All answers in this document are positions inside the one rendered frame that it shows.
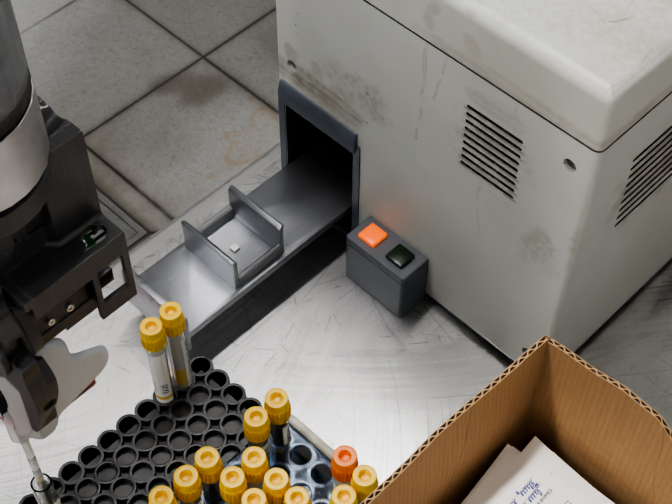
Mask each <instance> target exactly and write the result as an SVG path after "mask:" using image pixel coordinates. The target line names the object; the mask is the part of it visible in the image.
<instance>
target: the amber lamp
mask: <svg viewBox="0 0 672 504"><path fill-rule="evenodd" d="M358 236H359V238H361V239H362V240H363V241H365V242H366V243H367V244H369V245H370V246H371V247H373V248H374V247H375V246H376V245H377V244H379V243H380V242H381V241H382V240H384V239H385V238H386V237H387V233H386V232H384V231H383V230H382V229H380V228H379V227H378V226H376V225H375V224H374V223H371V224H370V225H369V226H368V227H366V228H365V229H364V230H363V231H361V232H360V233H359V234H358Z"/></svg>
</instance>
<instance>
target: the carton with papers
mask: <svg viewBox="0 0 672 504"><path fill-rule="evenodd" d="M360 504H672V431H671V429H670V427H669V426H668V424H667V423H666V421H665V420H664V418H663V417H662V416H661V415H660V414H659V413H658V412H657V411H655V410H654V409H653V408H651V407H650V406H649V405H647V404H646V403H645V402H644V401H643V400H641V399H640V398H639V397H638V396H637V395H635V394H634V393H633V392H632V391H631V390H629V389H628V388H627V387H625V386H624V385H622V384H621V383H619V382H617V381H616V380H614V379H613V378H611V377H609V376H608V375H606V374H604V373H602V372H600V371H599V370H597V369H596V368H594V367H593V366H591V365H590V364H589V363H587V362H586V361H584V360H583V359H582V358H580V357H579V356H577V355H576V354H575V353H573V352H572V351H571V350H569V349H568V348H566V347H565V346H563V345H562V344H560V343H558V342H556V341H555V340H553V339H551V338H550V337H549V336H543V337H542V338H541V339H540V340H538V341H537V342H536V343H535V344H534V345H532V346H531V347H530V348H529V349H528V350H527V351H526V352H525V353H523V354H522V355H521V356H520V357H519V358H518V359H517V360H516V361H515V362H514V363H512V364H511V365H510V366H509V367H508V368H507V369H506V370H504V371H503V372H502V373H501V374H500V375H499V376H498V377H497V378H495V379H494V380H493V381H492V382H490V383H489V384H488V385H487V386H486V387H485V388H484V389H482V390H481V391H480V392H479V393H478V394H476V395H475V396H474V397H473V398H471V399H470V400H469V401H468V402H467V403H466V404H464V405H463V406H462V407H461V408H460V409H459V410H457V411H456V412H455V413H454V414H453V415H452V416H451V417H450V418H448V419H447V420H446V421H445V422H444V423H443V424H442V425H441V426H440V427H438V428H437V429H436V430H435V431H434V432H433V433H432V434H431V435H430V436H429V437H428V438H427V439H426V440H425V441H424V442H423V443H422V444H421V445H420V446H419V447H418V448H417V449H416V451H415V452H414V453H413V454H412V455H411V456H410V457H409V458H408V459H407V460H406V461H405V462H404V463H403V464H401V465H400V466H399V467H398V468H397V469H396V470H395V471H394V472H393V473H392V474H391V475H390V476H389V477H388V478H387V479H386V480H385V481H384V482H382V483H381V484H380V485H379V486H378V487H377V488H376V489H375V490H374V491H373V492H372V493H371V494H370V495H369V496H368V497H367V498H366V499H365V500H364V501H362V502H361V503H360Z"/></svg>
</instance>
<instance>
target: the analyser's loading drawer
mask: <svg viewBox="0 0 672 504"><path fill-rule="evenodd" d="M352 170H353V163H352V162H351V161H350V160H348V159H347V158H345V157H344V156H343V155H341V154H340V153H339V152H337V151H336V150H335V149H333V148H332V147H331V146H329V145H328V144H326V143H325V142H324V141H322V140H320V141H319V142H317V143H316V144H315V145H313V146H312V147H311V148H309V149H308V150H307V151H305V152H304V153H302V154H301V155H300V156H298V157H297V158H296V159H294V160H293V161H292V162H290V163H289V164H288V165H286V166H285V167H284V168H282V169H281V170H280V171H278V172H277V173H276V174H274V175H273V176H272V177H270V178H269V179H268V180H266V181H265V182H263V183H262V184H261V185H259V186H258V187H257V188H255V189H254V190H253V191H251V192H250V193H249V194H247V195H245V194H243V193H242V192H241V191H239V190H238V189H237V188H236V187H234V186H233V185H230V187H229V189H228V194H229V205H228V206H226V207H225V208H224V209H222V210H221V211H220V212H218V213H217V214H216V215H214V216H213V217H211V218H210V219H209V220H207V221H206V222H205V223H203V224H202V225H201V226H199V227H198V228H197V229H195V228H194V227H193V226H192V225H191V224H189V223H188V222H187V221H186V220H182V222H181V224H182V228H183V234H184V242H183V243H181V244H180V245H179V246H177V247H176V248H175V249H173V250H172V251H171V252H169V253H168V254H167V255H165V256H164V257H163V258H161V259H160V260H159V261H157V262H156V263H155V264H153V265H152V266H151V267H149V268H148V269H146V270H145V271H144V272H142V273H141V274H140V275H138V274H137V273H136V272H135V271H134V270H133V269H132V271H133V276H134V281H135V285H136V290H137V295H135V296H134V297H133V298H131V299H130V300H129V302H130V303H131V304H132V305H133V306H134V307H135V308H137V309H138V310H139V311H140V312H141V313H142V314H143V315H144V316H146V317H147V318H148V317H156V318H158V319H160V318H159V316H160V314H159V310H160V307H161V306H162V305H163V304H165V303H167V302H176V303H178V304H179V305H180V306H181V309H182V312H183V313H184V316H185V322H186V329H185V330H184V333H185V338H186V344H187V350H188V351H189V350H191V349H192V344H191V337H192V336H193V335H195V334H196V333H197V332H198V331H200V330H201V329H202V328H203V327H205V326H206V325H207V324H208V323H210V322H211V321H212V320H214V319H215V318H216V317H217V316H219V315H220V314H221V313H222V312H224V311H225V310H226V309H227V308H229V307H230V306H231V305H232V304H234V303H235V302H236V301H238V300H239V299H240V298H241V297H243V296H244V295H245V294H246V293H248V292H249V291H250V290H251V289H253V288H254V287H255V286H257V285H258V284H259V283H260V282H262V281H263V280H264V279H265V278H267V277H268V276H269V275H270V274H272V273H273V272H274V271H276V270H277V269H278V268H279V267H281V266H282V265H283V264H284V263H286V262H287V261H288V260H289V259H291V258H292V257H293V256H295V255H296V254H297V253H298V252H300V251H301V250H302V249H303V248H305V247H306V246H307V245H308V244H310V243H311V242H312V241H314V240H315V239H316V238H317V237H319V236H320V235H321V234H322V233H324V232H325V231H326V230H327V229H329V228H330V227H331V226H333V225H334V224H335V223H336V222H338V221H339V220H340V219H341V218H343V217H344V216H345V215H346V214H348V213H349V212H350V211H352ZM234 243H236V244H237V245H238V246H239V247H240V250H239V251H238V252H236V253H235V254H234V253H233V252H232V251H231V250H230V249H229V247H230V246H231V245H233V244H234Z"/></svg>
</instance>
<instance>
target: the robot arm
mask: <svg viewBox="0 0 672 504"><path fill-rule="evenodd" d="M91 230H92V231H93V235H96V233H97V231H99V230H104V231H105V232H106V236H105V238H104V239H103V240H102V241H100V242H99V243H96V241H95V240H94V239H93V238H91V237H90V236H89V235H88V234H87V233H88V232H89V231H91ZM119 256H120V259H121V264H122V268H123V273H124V277H125V283H124V284H123V285H121V286H120V287H119V288H117V289H116V290H115V291H113V292H112V293H111V294H109V295H108V296H107V297H105V298H104V297H103V293H102V290H101V289H102V288H103V287H105V286H106V285H107V284H109V283H110V282H111V281H113V280H114V276H113V271H112V268H111V267H109V266H107V265H109V264H110V263H111V262H113V261H114V260H115V259H117V258H118V257H119ZM135 295H137V290H136V285H135V281H134V276H133V271H132V267H131V262H130V257H129V253H128V248H127V243H126V239H125V234H124V232H123V231H122V230H121V229H120V228H118V227H117V226H116V225H115V224H114V223H112V222H111V221H110V220H109V219H108V218H106V217H105V216H104V215H103V213H102V212H101V209H100V204H99V200H98V196H97V191H96V187H95V183H94V179H93V174H92V170H91V166H90V161H89V157H88V153H87V149H86V144H85V140H84V136H83V131H81V130H80V129H79V128H78V127H77V126H75V125H74V124H73V123H72V122H69V121H68V120H67V119H63V118H61V117H60V116H58V115H57V114H56V113H55V112H54V111H53V109H52V108H51V107H50V106H49V105H48V104H47V103H46V102H45V101H44V100H43V99H42V98H40V97H39V96H38V95H37V93H36V89H35V86H34V82H33V78H32V74H31V72H30V70H29V67H28V64H27V59H26V55H25V52H24V48H23V44H22V40H21V37H20V33H19V29H18V25H17V22H16V18H15V14H14V10H13V7H12V3H11V0H0V416H1V417H2V418H4V417H3V414H4V413H6V412H7V411H8V412H9V413H10V415H11V417H12V419H13V421H14V429H15V431H16V432H17V433H18V434H19V435H20V436H24V437H29V438H34V439H38V440H41V439H45V438H46V437H48V436H49V435H50V434H51V433H53V432H54V431H55V430H56V426H57V425H58V420H59V416H60V415H61V413H62V412H63V411H64V410H65V409H66V408H67V407H68V406H69V405H70V404H71V403H72V402H73V401H74V400H75V399H76V397H77V396H78V395H79V394H80V393H81V392H82V391H83V390H84V389H85V388H86V387H87V386H88V385H89V384H90V383H91V382H92V381H93V380H94V379H95V378H96V377H97V376H98V375H99V374H100V373H101V372H102V371H103V369H104V368H105V366H106V364H107V362H108V358H109V353H108V350H107V348H106V347H105V346H104V345H98V346H95V347H92V348H89V349H86V350H83V351H80V352H77V353H70V352H69V350H68V347H67V345H66V343H65V342H64V341H63V340H62V339H61V338H54V337H55V336H57V335H58V334H59V333H61V332H62V331H63V330H65V329H66V330H67V331H68V330H69V329H70V328H72V327H73V326H74V325H76V324H77V323H78V322H79V321H81V320H82V319H83V318H85V317H86V316H87V315H89V314H90V313H91V312H93V311H94V310H95V309H97V308H98V312H99V315H100V317H101V318H102V319H103V320H104V319H106V318H107V317H108V316H109V315H111V314H112V313H113V312H115V311H116V310H117V309H118V308H120V307H121V306H122V305H124V304H125V303H126V302H128V301H129V300H130V299H131V298H133V297H134V296H135Z"/></svg>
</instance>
